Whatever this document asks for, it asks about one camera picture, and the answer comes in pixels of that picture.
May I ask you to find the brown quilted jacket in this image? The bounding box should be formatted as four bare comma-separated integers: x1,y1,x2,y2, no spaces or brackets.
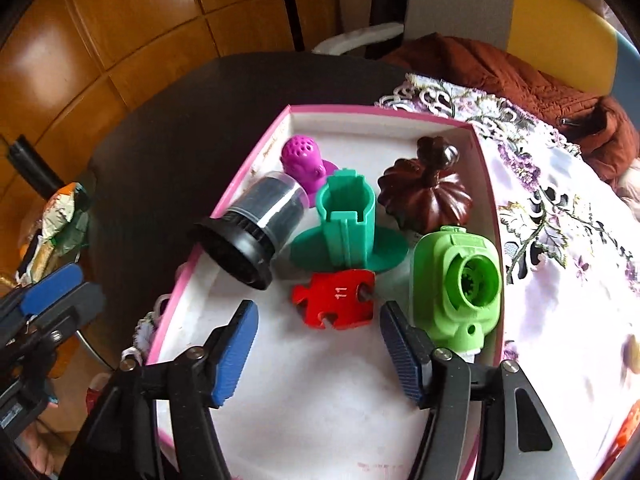
382,32,640,183

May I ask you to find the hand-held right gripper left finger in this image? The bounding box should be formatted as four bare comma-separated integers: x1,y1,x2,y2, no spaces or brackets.
60,300,260,480

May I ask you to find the pink duvet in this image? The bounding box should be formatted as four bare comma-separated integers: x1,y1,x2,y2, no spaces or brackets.
615,157,640,201

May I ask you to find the pink cardboard box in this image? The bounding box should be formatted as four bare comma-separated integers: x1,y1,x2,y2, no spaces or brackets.
145,105,506,480

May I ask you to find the green plug-in device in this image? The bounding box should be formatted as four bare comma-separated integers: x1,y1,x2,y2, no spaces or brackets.
410,226,502,361

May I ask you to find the black wardrobe handle strip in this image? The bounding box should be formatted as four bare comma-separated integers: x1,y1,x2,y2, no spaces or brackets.
283,0,307,51

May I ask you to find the red puzzle piece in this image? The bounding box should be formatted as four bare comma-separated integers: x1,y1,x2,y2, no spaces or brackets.
291,269,377,331

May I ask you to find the green plastic holder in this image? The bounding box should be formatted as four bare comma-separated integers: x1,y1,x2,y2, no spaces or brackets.
290,170,408,275

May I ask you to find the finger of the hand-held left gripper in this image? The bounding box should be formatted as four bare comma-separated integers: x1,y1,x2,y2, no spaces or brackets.
0,282,106,366
0,263,83,331

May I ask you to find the brown pumpkin-shaped ornament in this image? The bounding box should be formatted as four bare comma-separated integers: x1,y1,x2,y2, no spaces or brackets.
377,136,474,233

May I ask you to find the wooden wardrobe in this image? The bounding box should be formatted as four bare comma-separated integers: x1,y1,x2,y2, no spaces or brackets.
0,0,346,191

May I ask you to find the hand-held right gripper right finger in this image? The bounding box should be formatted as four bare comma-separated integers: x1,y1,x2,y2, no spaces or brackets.
380,301,583,480

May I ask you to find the person's left hand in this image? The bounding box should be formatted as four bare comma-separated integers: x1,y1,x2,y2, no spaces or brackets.
22,422,61,478

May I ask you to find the black round table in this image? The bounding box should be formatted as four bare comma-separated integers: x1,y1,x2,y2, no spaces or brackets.
87,52,416,361

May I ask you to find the grey yellow blue headboard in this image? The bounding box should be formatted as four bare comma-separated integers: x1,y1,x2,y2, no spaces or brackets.
405,0,640,98

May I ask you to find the white embroidered floral tablecloth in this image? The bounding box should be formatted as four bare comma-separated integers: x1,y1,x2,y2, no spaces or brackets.
120,74,640,480

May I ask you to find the colourful snack bag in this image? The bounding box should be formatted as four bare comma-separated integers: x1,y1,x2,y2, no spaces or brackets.
17,182,93,286

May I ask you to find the purple perforated toy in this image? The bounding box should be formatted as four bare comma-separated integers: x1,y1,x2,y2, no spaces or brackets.
281,134,341,208

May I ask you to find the black bar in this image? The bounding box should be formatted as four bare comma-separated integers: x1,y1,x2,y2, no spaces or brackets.
5,135,66,198

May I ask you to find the yellow egg-shaped case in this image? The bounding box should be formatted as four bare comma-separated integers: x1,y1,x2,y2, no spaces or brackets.
620,335,640,376

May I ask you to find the small orange toy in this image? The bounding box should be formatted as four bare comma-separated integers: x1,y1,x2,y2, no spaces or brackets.
612,405,640,461

